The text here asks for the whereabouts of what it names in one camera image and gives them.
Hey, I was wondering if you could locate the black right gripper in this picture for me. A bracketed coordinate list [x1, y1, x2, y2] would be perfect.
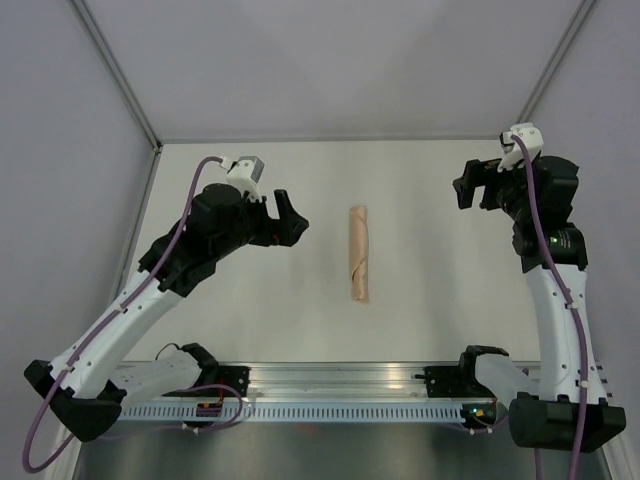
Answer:
[454, 154, 539, 223]

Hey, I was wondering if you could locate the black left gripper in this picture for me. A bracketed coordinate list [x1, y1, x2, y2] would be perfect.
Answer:
[213, 189, 308, 260]

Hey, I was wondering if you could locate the peach cloth napkin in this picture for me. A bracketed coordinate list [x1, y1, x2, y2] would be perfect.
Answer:
[349, 205, 369, 303]

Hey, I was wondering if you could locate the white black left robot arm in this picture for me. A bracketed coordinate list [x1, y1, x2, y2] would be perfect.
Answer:
[24, 183, 309, 442]

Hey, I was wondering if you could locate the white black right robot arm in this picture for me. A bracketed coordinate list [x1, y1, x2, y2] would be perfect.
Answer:
[453, 156, 626, 453]

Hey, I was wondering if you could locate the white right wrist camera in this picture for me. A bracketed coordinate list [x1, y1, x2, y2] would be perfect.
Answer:
[497, 122, 544, 173]

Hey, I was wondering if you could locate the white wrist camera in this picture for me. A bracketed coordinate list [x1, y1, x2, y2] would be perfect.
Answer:
[497, 122, 544, 173]
[221, 156, 265, 197]

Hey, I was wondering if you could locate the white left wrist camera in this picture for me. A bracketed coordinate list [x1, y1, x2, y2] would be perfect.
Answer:
[221, 156, 265, 197]

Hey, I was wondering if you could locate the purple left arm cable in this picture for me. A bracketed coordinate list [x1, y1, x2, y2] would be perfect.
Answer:
[22, 155, 246, 474]

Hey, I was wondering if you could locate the aluminium front rail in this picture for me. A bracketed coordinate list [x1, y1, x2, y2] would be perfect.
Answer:
[114, 360, 615, 404]

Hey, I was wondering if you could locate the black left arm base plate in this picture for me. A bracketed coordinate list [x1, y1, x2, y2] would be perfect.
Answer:
[163, 364, 251, 398]

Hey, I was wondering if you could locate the aluminium right frame post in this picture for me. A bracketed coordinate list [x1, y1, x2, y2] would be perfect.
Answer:
[516, 0, 599, 123]

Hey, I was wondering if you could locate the aluminium frame post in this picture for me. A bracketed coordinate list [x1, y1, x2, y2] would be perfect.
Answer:
[67, 0, 164, 151]
[516, 0, 599, 123]

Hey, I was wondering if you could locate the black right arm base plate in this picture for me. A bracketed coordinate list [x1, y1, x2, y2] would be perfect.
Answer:
[422, 365, 494, 399]

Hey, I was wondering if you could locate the white slotted cable duct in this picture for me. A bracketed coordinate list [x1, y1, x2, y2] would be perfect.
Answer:
[120, 401, 463, 423]

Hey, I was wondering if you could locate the aluminium left frame post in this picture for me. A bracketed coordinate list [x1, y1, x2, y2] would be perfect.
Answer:
[67, 0, 164, 151]

